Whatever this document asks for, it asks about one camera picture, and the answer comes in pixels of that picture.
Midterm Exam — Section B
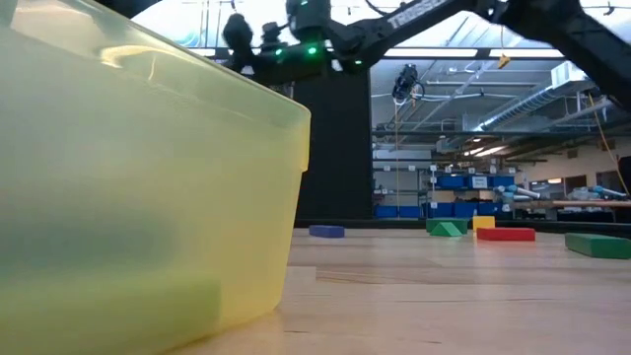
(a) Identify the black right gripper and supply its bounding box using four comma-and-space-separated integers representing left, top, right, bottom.
221, 0, 346, 86

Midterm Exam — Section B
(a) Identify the long green block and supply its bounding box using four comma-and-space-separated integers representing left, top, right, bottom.
564, 233, 631, 260

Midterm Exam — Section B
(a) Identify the silver ventilation duct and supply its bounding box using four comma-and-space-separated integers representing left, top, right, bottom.
475, 61, 593, 132

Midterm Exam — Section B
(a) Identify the wooden background table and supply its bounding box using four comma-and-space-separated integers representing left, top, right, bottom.
512, 199, 631, 209

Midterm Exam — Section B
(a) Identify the hanging black camera device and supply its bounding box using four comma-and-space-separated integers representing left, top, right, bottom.
391, 63, 426, 106

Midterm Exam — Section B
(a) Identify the yellow hanging cable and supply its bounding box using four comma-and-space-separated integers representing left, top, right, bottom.
586, 93, 631, 196

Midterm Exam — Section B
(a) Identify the yellow translucent plastic bin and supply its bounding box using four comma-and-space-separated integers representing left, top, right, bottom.
0, 0, 313, 355

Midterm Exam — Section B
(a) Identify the green triangular wedge block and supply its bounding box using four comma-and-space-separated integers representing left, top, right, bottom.
429, 221, 463, 239

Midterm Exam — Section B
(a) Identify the blue block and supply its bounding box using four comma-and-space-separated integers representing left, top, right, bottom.
309, 224, 346, 240

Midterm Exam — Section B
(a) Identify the short green block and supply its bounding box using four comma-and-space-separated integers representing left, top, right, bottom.
425, 217, 469, 235

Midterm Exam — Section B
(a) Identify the black partition panel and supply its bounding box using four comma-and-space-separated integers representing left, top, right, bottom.
294, 68, 375, 222

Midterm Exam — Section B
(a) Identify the red flat block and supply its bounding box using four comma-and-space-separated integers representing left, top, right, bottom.
476, 227, 536, 243

